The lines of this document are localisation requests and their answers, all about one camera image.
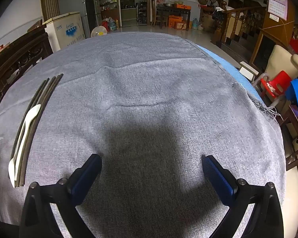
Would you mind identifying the carved dark wooden cabinet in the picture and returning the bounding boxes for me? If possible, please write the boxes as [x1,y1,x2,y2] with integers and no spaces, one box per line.
[0,25,54,116]

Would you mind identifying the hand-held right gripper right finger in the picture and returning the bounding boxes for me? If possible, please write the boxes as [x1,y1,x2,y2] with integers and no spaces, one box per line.
[202,155,285,238]

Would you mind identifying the orange cardboard box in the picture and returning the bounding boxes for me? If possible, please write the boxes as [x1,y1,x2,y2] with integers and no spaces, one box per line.
[174,21,193,30]
[168,15,183,29]

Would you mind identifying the brown wooden chair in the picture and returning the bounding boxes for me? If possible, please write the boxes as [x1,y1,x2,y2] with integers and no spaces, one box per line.
[276,104,298,171]

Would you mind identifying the beige armchair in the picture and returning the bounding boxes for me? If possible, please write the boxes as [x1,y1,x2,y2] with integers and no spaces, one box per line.
[253,45,298,100]

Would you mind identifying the red plastic chair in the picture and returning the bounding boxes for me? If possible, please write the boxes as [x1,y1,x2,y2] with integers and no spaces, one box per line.
[260,70,293,100]

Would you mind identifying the white chest freezer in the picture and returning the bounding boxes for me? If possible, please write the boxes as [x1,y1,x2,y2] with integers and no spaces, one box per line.
[42,11,86,53]

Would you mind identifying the shelf with goods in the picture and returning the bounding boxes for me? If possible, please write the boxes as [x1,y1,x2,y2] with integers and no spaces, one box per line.
[92,0,120,28]

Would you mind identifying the blue table cover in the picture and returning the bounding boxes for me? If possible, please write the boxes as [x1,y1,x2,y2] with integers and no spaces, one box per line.
[194,43,265,102]

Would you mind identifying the white floor fan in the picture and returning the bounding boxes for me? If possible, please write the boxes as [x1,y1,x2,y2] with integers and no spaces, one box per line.
[91,26,108,38]

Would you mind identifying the white plastic spoon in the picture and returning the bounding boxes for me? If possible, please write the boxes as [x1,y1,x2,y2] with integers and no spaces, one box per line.
[8,104,42,188]

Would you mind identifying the grey tablecloth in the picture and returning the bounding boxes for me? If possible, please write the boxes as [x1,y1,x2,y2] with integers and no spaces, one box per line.
[0,31,287,238]

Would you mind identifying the wall calendar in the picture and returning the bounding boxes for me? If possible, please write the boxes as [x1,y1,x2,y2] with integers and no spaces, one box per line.
[267,0,288,22]

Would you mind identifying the dark wooden table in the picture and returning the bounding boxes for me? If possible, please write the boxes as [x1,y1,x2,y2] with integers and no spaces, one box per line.
[156,5,192,32]

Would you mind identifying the small white stool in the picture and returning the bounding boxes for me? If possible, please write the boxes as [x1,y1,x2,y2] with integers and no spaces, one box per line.
[239,61,260,82]

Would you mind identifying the wooden stair railing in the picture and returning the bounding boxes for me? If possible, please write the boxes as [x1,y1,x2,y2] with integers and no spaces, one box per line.
[214,1,268,45]

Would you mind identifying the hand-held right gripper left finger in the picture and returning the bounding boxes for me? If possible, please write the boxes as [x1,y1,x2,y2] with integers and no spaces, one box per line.
[19,154,102,238]

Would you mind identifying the grey refrigerator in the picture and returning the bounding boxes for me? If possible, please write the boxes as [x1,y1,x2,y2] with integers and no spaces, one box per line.
[57,0,90,33]

